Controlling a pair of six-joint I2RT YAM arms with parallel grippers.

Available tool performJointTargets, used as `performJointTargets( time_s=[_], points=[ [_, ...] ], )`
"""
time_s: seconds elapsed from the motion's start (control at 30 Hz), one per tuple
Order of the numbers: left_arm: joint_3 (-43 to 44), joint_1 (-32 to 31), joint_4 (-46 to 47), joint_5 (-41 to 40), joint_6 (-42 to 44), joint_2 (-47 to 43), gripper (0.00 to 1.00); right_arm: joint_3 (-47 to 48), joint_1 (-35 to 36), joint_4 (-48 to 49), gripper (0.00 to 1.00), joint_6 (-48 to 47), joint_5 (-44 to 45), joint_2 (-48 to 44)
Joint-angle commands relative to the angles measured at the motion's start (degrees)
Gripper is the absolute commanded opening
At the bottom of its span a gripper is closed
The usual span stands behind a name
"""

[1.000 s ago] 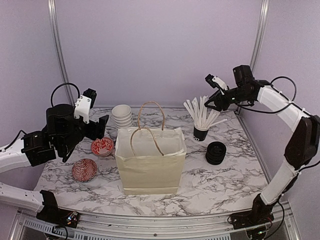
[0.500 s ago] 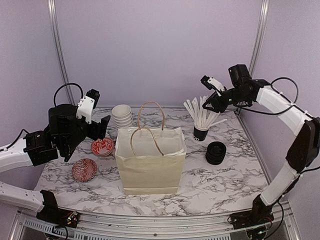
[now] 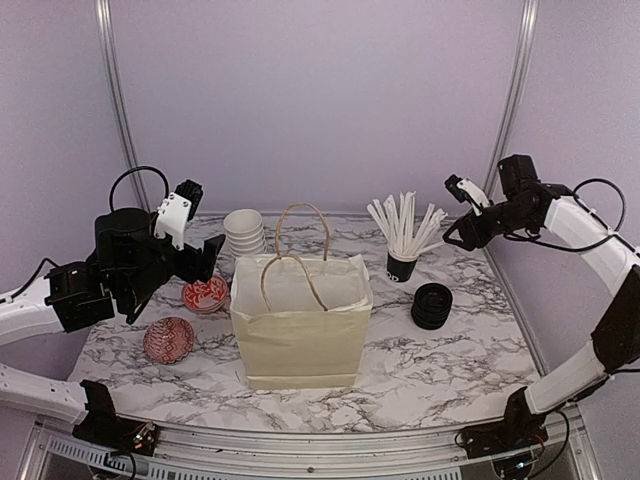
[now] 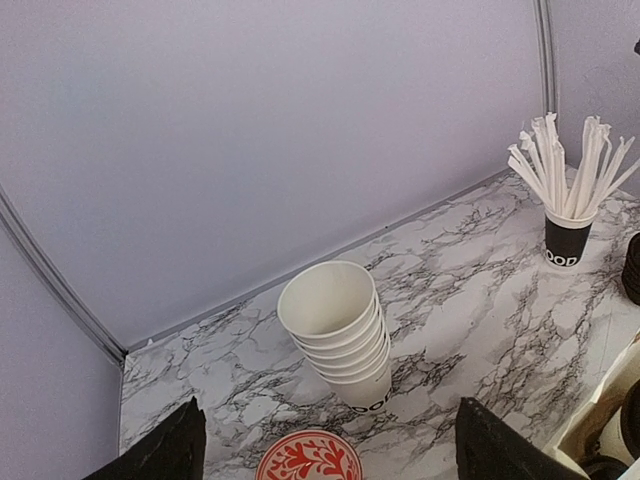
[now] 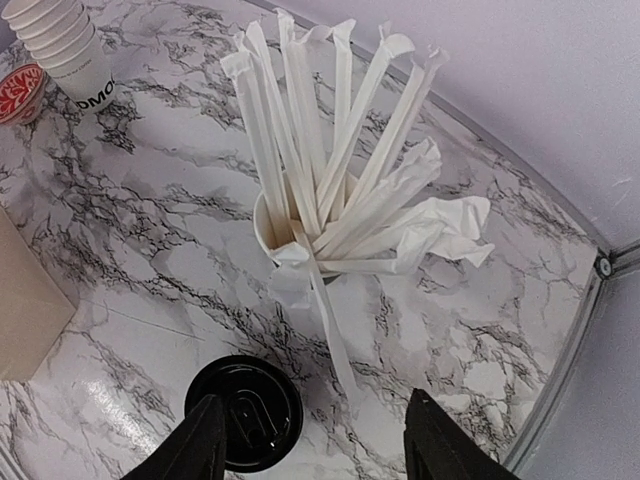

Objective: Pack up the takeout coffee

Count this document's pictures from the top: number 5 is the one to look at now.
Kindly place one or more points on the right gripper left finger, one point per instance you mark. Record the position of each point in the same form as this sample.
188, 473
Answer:
196, 449

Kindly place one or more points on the stack of black lids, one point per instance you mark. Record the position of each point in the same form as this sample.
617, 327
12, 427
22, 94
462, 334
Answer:
263, 410

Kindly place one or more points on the red floral ceramic bowl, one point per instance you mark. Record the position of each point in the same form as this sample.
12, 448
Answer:
22, 92

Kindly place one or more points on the right aluminium frame post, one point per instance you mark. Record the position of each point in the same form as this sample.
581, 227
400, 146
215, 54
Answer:
617, 262

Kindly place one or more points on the stack of white paper cups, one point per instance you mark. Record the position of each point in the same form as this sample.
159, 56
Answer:
64, 42

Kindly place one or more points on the bundle of white wrapped straws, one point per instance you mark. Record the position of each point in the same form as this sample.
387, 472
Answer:
303, 126

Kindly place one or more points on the brown paper takeout bag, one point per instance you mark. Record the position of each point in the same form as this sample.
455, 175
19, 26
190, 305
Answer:
34, 311

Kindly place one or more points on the single white straw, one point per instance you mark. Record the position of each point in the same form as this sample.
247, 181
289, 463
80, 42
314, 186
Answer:
340, 359

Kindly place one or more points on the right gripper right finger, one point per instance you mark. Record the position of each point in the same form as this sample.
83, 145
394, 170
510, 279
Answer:
436, 448

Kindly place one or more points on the black cup holding straws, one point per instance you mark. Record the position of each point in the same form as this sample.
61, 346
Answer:
291, 255

